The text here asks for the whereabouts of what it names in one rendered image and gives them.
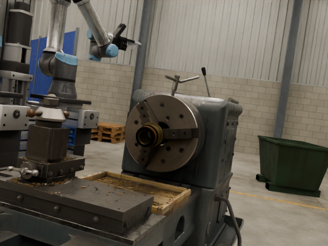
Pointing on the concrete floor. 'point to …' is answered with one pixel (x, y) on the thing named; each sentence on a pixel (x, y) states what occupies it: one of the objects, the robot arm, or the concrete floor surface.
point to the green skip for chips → (292, 166)
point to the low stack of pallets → (109, 132)
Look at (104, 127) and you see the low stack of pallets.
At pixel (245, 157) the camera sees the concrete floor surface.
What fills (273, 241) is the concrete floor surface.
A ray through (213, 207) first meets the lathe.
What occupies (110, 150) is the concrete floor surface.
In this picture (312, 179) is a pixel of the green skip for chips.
